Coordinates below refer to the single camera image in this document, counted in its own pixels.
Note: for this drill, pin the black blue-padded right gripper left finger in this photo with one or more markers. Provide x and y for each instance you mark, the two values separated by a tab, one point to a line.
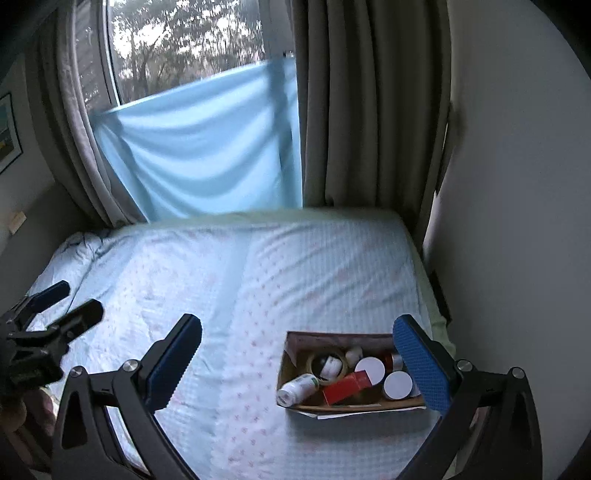
85	445

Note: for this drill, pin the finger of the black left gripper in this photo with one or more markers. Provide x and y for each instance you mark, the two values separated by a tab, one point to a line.
29	306
74	320

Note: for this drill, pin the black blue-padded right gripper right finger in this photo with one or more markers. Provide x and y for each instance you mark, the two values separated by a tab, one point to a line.
489	426

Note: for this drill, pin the large white round jar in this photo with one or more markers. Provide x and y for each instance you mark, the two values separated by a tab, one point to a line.
397	386

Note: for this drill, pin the red jar silver lid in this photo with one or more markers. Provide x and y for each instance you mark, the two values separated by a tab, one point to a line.
393	362

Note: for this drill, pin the red cardboard box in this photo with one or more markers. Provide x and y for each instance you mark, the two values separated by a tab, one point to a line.
349	385

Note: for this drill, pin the white earbud case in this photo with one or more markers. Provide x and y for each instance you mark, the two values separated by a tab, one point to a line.
353	356

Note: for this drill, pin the small white jar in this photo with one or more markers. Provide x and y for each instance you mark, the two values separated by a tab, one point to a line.
331	368

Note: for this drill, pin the white pill bottle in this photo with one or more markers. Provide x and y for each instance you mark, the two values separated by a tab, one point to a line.
297	390

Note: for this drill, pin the person's left hand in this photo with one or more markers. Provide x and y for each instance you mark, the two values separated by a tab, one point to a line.
13	416

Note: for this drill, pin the white-lidded jar in box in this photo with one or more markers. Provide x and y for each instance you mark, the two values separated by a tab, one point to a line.
373	367

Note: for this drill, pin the pink cardboard box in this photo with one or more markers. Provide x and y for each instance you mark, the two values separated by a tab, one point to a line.
369	401

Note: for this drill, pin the white pink-patterned bed blanket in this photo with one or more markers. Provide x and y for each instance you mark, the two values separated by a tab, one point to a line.
250	279

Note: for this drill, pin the grey left curtain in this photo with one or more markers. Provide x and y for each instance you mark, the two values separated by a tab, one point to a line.
62	125

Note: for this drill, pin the light blue hanging sheet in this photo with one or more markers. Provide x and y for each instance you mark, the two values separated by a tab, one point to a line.
228	143

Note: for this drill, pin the window with trees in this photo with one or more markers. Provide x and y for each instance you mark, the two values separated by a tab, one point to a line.
129	50

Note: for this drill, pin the dark grey right curtain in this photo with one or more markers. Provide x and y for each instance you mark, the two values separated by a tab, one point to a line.
374	88

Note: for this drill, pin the beige wall switch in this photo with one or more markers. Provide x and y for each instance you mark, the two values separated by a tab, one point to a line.
16	221

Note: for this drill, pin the framed wall picture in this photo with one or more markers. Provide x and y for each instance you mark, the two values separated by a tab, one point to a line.
10	145

